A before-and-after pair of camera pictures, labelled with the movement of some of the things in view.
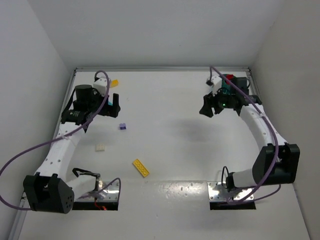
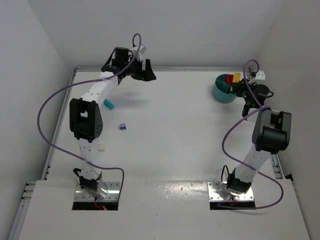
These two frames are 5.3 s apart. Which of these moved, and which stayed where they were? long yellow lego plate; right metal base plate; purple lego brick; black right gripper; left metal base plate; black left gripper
Moved: long yellow lego plate; black left gripper; black right gripper
Stayed: right metal base plate; purple lego brick; left metal base plate
